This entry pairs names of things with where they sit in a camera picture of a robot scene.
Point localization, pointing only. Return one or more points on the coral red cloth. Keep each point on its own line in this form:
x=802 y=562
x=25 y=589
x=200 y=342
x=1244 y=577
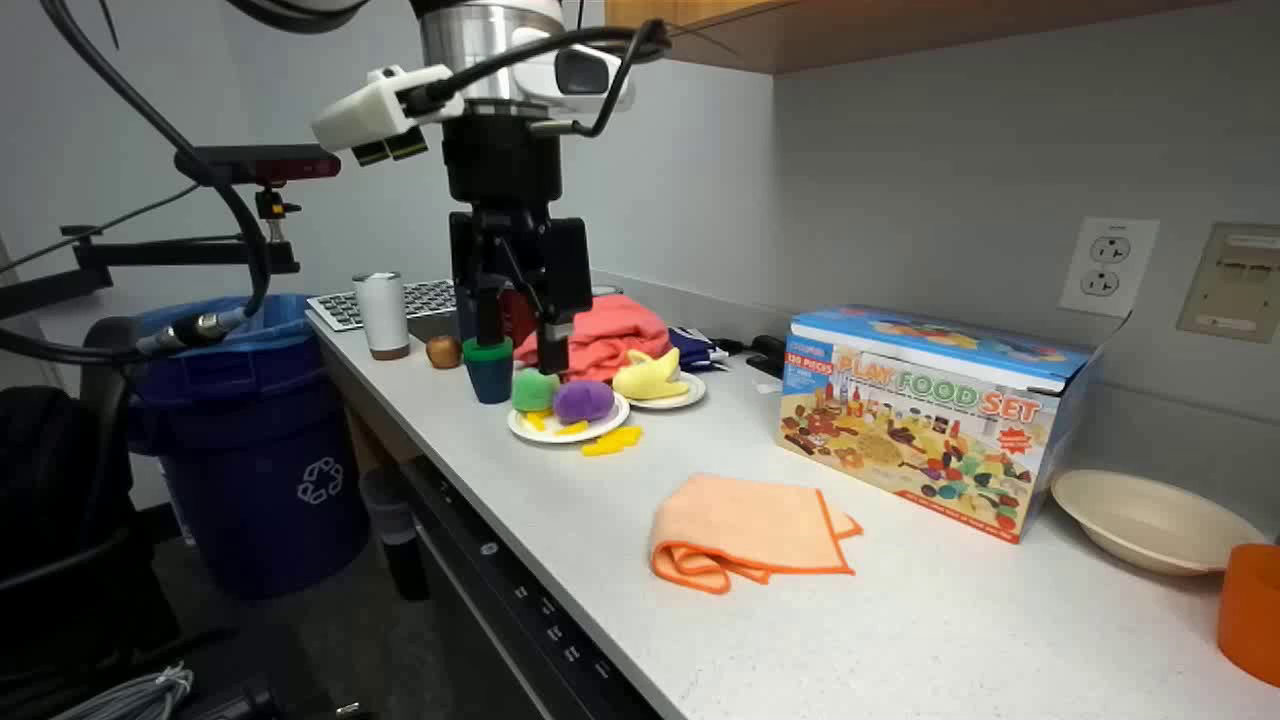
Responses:
x=612 y=335

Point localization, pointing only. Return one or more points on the white paper plate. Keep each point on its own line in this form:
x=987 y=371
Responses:
x=602 y=424

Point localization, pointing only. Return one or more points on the dark under-counter cabinet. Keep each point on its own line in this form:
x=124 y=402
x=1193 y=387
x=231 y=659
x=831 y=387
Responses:
x=534 y=624

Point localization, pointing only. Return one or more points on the play food set box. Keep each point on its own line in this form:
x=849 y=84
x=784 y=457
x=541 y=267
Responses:
x=922 y=424

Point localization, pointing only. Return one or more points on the beige wall plate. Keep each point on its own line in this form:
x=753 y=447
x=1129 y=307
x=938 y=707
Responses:
x=1233 y=281

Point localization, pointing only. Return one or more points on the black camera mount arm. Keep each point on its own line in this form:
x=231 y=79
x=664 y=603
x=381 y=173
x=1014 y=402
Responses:
x=173 y=250

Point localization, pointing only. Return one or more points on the small brown object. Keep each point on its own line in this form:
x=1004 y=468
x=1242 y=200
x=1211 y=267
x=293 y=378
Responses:
x=443 y=354

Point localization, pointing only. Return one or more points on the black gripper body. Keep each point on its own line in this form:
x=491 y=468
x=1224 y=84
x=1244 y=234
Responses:
x=503 y=160

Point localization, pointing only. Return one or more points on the yellow toy fry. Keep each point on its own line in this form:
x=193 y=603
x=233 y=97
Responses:
x=568 y=431
x=537 y=420

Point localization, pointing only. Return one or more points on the wooden wall cabinet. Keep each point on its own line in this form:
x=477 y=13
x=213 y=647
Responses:
x=864 y=25

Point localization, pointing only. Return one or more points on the orange plastic cup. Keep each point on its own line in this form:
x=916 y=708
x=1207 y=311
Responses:
x=1252 y=614

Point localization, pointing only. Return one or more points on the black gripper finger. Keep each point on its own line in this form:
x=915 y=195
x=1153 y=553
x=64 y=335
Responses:
x=561 y=273
x=468 y=273

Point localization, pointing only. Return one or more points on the orange microfiber cloth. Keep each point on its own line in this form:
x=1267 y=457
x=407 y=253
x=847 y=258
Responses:
x=745 y=525

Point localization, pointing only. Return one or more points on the white wall outlet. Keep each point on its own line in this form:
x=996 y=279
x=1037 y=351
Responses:
x=1104 y=267

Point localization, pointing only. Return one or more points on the grey computer keyboard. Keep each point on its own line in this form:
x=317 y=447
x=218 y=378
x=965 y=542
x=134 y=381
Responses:
x=343 y=311

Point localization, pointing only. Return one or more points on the blue recycling bin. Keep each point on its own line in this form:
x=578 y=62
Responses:
x=254 y=455

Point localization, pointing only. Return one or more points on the green plush pear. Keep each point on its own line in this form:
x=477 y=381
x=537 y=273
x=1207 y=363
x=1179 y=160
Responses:
x=534 y=388

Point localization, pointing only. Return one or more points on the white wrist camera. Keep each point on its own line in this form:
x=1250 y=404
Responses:
x=372 y=108

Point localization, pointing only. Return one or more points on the beige shallow bowl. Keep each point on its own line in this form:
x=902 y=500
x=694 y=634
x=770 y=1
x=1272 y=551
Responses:
x=1145 y=520

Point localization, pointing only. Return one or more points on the purple plush ball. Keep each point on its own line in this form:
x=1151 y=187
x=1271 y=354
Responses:
x=585 y=402

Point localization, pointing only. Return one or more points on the green and blue cup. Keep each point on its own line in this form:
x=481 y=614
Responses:
x=491 y=371

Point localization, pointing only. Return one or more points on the yellow toy fries pile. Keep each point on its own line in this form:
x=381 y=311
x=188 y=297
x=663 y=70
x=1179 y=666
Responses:
x=612 y=443

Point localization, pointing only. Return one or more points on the white cylindrical cup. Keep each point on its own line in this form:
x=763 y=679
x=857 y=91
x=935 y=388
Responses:
x=381 y=314

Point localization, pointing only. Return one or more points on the yellow plush toy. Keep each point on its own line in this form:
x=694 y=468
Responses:
x=647 y=378

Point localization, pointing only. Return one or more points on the dark grey post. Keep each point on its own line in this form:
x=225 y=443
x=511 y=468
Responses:
x=398 y=534

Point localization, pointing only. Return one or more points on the black stereo camera bar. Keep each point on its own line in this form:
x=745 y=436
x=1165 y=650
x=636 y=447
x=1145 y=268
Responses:
x=254 y=164

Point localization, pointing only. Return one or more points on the black office chair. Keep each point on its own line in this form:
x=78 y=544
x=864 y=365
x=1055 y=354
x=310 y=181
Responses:
x=52 y=465

